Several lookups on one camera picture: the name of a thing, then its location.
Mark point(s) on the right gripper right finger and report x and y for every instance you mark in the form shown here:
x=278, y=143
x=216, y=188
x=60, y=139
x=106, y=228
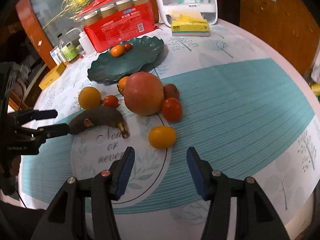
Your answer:
x=256, y=218

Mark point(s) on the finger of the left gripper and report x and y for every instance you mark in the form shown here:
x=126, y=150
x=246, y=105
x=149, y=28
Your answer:
x=46, y=132
x=26, y=116

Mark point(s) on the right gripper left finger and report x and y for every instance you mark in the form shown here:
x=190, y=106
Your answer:
x=65, y=216

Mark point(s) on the yellow orange round fruit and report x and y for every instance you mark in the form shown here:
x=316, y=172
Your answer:
x=89, y=98

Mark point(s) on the dark overripe banana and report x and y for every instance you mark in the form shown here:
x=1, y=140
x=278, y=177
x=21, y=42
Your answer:
x=100, y=116

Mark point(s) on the small red cherry tomato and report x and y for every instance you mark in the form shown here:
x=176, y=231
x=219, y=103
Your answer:
x=111, y=101

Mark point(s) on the orange persimmon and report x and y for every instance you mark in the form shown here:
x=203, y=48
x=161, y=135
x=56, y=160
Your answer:
x=121, y=85

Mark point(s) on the large red apple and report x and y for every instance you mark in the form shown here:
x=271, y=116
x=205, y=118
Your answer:
x=143, y=93

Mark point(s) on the yellow lemon fruit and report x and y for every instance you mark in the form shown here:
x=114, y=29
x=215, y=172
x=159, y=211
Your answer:
x=162, y=137

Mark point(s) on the brown lychee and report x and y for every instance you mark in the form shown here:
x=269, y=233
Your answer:
x=171, y=91

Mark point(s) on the yellow flat box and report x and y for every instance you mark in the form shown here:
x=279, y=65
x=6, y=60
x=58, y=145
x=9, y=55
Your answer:
x=52, y=76

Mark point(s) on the small white medicine box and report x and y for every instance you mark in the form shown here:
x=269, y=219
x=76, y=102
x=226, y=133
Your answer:
x=56, y=55

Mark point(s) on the green label glass bottle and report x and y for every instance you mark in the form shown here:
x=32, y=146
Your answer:
x=67, y=48

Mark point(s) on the dark green leaf plate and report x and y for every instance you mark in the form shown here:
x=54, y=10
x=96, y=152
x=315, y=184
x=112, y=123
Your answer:
x=109, y=69

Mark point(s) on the white squeeze bottle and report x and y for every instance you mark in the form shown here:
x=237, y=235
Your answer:
x=84, y=41

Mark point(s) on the small orange kumquat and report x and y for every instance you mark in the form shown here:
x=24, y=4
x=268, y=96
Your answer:
x=117, y=50

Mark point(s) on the glass door gold ornament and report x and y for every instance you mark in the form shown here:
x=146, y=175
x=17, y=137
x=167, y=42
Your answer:
x=33, y=29

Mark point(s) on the teal printed tablecloth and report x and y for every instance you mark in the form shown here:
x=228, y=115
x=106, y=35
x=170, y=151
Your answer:
x=246, y=111

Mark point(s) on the tiny red cherry tomato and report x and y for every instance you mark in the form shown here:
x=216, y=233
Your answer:
x=128, y=46

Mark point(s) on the red packaged jar box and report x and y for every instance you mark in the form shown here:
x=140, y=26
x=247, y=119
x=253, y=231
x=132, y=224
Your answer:
x=108, y=22

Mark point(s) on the yellow tissue pack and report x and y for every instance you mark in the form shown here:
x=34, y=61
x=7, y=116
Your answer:
x=188, y=23

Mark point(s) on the wooden cabinet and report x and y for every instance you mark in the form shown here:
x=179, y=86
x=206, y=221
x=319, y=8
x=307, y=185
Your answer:
x=287, y=26

